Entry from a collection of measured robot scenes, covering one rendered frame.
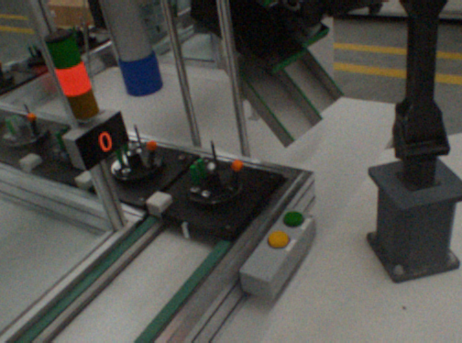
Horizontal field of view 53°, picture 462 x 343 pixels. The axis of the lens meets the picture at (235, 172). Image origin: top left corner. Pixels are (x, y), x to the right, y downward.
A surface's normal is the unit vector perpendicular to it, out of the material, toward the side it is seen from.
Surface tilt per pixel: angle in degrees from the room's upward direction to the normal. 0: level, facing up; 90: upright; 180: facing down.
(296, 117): 45
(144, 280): 0
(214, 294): 0
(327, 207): 0
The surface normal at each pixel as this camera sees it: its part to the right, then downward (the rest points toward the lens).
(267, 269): -0.15, -0.81
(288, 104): 0.42, -0.36
